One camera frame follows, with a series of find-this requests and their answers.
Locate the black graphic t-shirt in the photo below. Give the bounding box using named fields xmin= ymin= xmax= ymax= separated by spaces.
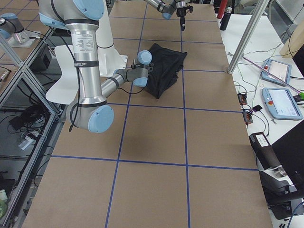
xmin=146 ymin=43 xmax=188 ymax=99

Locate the silver stick green tip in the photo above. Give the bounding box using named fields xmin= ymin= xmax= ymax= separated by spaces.
xmin=241 ymin=55 xmax=304 ymax=99

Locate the black monitor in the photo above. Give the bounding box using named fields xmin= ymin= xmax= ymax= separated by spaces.
xmin=272 ymin=121 xmax=304 ymax=190

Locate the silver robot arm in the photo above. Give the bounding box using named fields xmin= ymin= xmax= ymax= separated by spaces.
xmin=144 ymin=0 xmax=193 ymax=31
xmin=39 ymin=0 xmax=152 ymax=133

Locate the lower blue teach pendant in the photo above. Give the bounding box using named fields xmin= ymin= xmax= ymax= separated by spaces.
xmin=262 ymin=88 xmax=304 ymax=120

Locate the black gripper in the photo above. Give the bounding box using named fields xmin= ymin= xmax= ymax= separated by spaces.
xmin=176 ymin=7 xmax=187 ymax=31

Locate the right black cable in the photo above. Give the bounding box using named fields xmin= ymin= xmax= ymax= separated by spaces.
xmin=64 ymin=42 xmax=83 ymax=133

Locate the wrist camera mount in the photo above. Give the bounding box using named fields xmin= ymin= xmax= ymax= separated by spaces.
xmin=185 ymin=6 xmax=193 ymax=13

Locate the blue teach pendant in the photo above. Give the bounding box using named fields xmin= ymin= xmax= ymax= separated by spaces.
xmin=261 ymin=59 xmax=292 ymax=86
xmin=262 ymin=88 xmax=304 ymax=120

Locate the black box with label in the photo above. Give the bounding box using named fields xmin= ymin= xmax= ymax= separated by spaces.
xmin=249 ymin=132 xmax=281 ymax=171

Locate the white plastic chair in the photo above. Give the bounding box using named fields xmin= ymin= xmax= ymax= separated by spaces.
xmin=46 ymin=45 xmax=78 ymax=105

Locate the red cylinder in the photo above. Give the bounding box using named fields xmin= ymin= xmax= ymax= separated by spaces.
xmin=217 ymin=0 xmax=228 ymax=19

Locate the upper blue teach pendant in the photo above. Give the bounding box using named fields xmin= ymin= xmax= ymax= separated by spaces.
xmin=261 ymin=59 xmax=292 ymax=86

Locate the black water bottle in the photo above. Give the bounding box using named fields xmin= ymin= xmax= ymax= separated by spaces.
xmin=219 ymin=7 xmax=233 ymax=31

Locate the aluminium frame post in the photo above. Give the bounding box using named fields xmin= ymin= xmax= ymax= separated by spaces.
xmin=227 ymin=0 xmax=269 ymax=74

